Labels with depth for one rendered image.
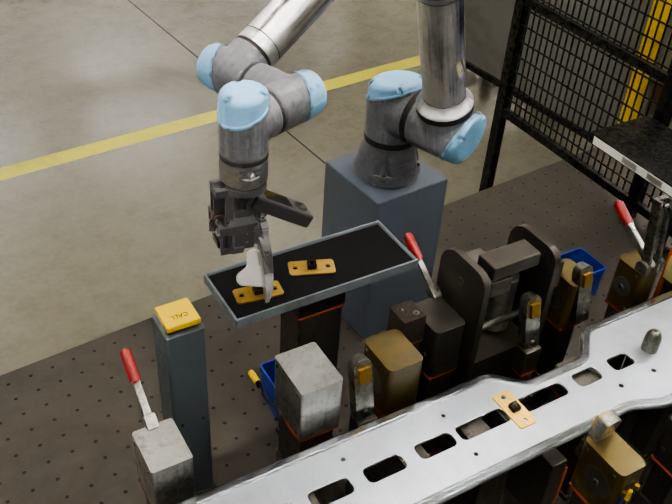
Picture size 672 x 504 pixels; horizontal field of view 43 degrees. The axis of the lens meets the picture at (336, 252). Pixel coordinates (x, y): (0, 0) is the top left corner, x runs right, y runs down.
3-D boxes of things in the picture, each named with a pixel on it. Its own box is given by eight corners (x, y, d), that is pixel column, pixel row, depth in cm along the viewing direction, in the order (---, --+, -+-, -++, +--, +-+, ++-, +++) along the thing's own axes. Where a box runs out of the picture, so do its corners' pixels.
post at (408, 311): (384, 464, 177) (404, 323, 152) (371, 447, 180) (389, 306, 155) (404, 455, 179) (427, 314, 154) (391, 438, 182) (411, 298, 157)
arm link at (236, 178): (259, 139, 133) (276, 166, 127) (259, 163, 136) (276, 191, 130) (212, 146, 130) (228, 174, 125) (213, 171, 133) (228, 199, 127)
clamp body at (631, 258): (598, 393, 196) (641, 276, 175) (569, 366, 203) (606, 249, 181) (619, 384, 199) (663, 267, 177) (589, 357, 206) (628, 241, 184)
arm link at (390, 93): (385, 112, 193) (391, 57, 184) (434, 134, 186) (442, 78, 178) (352, 131, 185) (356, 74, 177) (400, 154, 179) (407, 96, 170)
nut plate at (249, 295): (238, 305, 145) (238, 299, 144) (231, 291, 147) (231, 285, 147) (284, 294, 147) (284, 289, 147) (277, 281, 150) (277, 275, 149)
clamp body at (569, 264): (534, 414, 190) (572, 288, 167) (504, 382, 197) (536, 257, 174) (556, 404, 193) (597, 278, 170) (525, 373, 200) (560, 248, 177)
